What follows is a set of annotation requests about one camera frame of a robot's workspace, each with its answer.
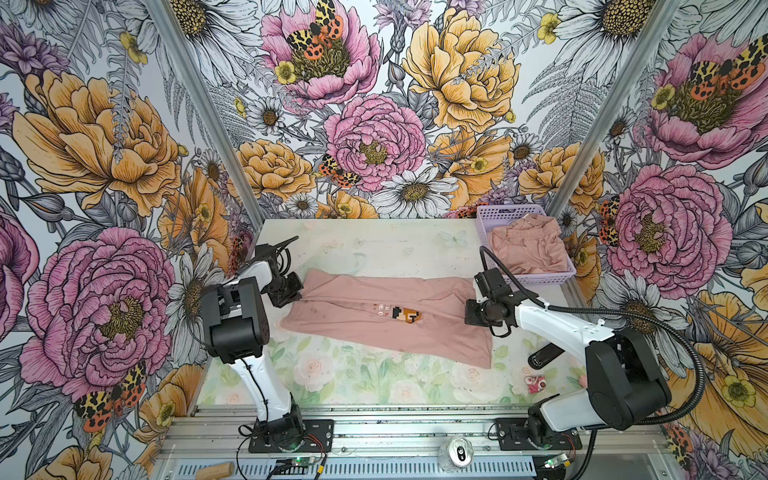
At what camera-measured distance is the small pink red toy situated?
2.60 ft

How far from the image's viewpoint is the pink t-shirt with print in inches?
35.2

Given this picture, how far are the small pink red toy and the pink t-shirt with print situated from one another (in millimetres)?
103
